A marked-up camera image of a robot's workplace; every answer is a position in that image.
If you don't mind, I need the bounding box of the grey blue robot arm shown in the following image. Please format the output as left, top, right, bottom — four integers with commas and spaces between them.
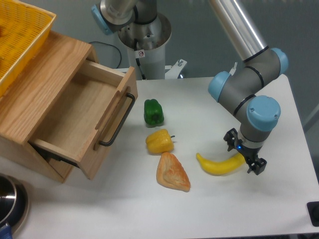
91, 0, 289, 174

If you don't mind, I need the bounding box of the green bell pepper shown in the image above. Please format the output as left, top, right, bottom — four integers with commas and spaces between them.
144, 99, 164, 125

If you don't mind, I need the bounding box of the black metal drawer handle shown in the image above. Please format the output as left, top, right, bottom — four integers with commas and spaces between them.
98, 93, 136, 147

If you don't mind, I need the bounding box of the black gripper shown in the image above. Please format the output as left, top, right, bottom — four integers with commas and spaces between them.
223, 128, 267, 175

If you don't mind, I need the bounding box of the open wooden drawer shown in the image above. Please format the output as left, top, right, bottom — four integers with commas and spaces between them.
29, 60, 138, 179

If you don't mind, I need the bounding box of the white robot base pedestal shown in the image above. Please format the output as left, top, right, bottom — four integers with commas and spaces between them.
118, 13, 187, 80

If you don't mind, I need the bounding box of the black table corner fixture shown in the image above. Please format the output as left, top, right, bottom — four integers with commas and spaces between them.
307, 201, 319, 227

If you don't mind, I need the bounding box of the yellow bell pepper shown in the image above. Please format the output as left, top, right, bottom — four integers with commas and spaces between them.
145, 129, 174, 154

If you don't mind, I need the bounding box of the black cable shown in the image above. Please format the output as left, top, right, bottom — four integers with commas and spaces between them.
88, 41, 123, 69

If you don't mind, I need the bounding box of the wooden drawer cabinet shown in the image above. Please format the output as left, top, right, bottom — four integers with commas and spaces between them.
0, 31, 98, 183

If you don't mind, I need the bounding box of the golden pastry turnover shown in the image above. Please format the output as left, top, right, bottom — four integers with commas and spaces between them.
156, 152, 191, 192

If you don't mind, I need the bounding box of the yellow plastic basket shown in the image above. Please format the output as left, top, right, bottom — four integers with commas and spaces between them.
0, 0, 56, 96

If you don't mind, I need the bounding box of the yellow banana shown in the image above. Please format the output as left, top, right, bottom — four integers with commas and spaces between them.
196, 153, 245, 176

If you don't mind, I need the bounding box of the steel pot with lid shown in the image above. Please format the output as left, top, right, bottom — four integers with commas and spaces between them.
0, 173, 30, 235

